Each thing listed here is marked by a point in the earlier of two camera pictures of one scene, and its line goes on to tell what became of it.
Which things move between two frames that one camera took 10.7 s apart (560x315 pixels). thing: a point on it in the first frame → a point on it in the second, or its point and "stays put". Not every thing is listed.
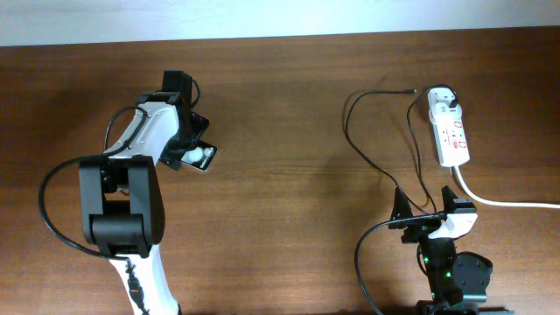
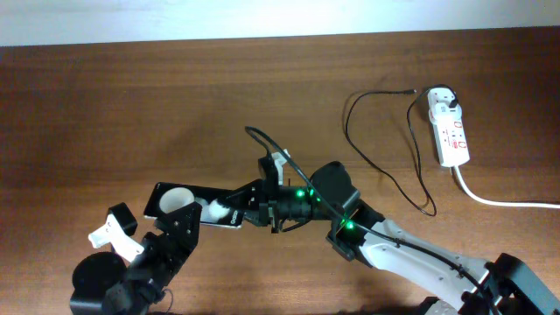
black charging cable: (413, 134) stays put
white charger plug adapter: (439, 108) stays put
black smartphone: (199, 156) → (165, 197)
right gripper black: (417, 230) → (269, 211)
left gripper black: (172, 155) → (178, 230)
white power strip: (451, 142) stays put
